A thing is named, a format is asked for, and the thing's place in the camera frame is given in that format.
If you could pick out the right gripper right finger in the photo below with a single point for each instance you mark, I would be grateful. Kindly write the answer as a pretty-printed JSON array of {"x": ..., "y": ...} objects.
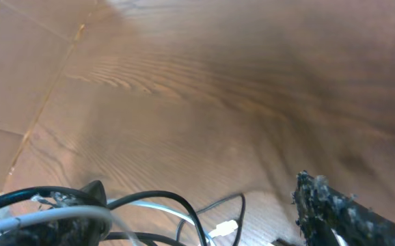
[{"x": 324, "y": 214}]

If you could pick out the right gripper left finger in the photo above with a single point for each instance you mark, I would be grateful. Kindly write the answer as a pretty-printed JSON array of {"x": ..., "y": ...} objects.
[{"x": 73, "y": 216}]

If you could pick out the cardboard panel at left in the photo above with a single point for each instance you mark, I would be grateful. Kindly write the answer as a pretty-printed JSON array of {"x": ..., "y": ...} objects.
[{"x": 35, "y": 39}]

